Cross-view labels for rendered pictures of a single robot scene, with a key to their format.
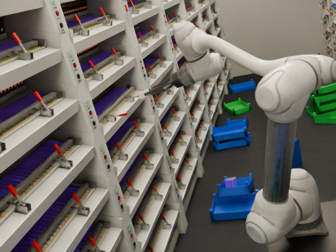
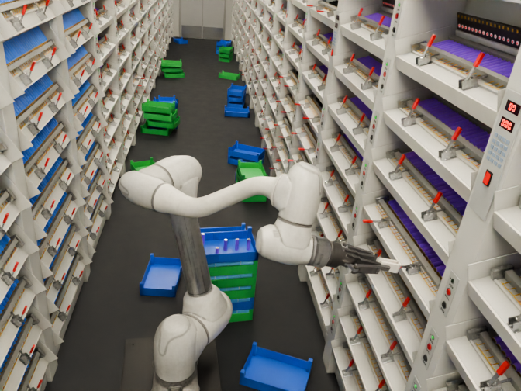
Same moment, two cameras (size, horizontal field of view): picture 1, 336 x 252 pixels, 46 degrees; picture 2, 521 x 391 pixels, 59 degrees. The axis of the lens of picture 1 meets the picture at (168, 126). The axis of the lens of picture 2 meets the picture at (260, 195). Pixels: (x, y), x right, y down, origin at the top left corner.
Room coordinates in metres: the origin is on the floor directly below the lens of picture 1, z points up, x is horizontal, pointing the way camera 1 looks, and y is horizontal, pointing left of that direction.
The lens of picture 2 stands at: (2.76, -0.82, 1.76)
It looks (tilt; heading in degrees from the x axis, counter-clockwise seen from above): 28 degrees down; 153
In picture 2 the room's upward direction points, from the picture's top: 5 degrees clockwise
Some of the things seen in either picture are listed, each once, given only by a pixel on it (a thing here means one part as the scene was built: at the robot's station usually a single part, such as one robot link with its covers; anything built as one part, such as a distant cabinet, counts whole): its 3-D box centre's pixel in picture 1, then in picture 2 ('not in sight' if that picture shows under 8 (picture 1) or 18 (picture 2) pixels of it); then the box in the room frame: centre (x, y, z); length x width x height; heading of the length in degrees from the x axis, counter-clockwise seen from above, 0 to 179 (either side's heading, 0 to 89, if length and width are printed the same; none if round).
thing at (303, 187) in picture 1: (298, 194); (177, 343); (1.52, -0.48, 0.44); 0.18 x 0.16 x 0.22; 124
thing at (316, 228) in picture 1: (302, 216); (175, 375); (1.55, -0.49, 0.31); 0.22 x 0.18 x 0.06; 164
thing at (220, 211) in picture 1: (235, 204); not in sight; (2.21, -0.28, 0.04); 0.30 x 0.20 x 0.08; 71
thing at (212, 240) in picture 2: not in sight; (225, 244); (0.95, -0.06, 0.44); 0.30 x 0.20 x 0.08; 78
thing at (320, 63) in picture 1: (312, 71); (144, 188); (1.34, -0.54, 1.02); 0.18 x 0.14 x 0.13; 34
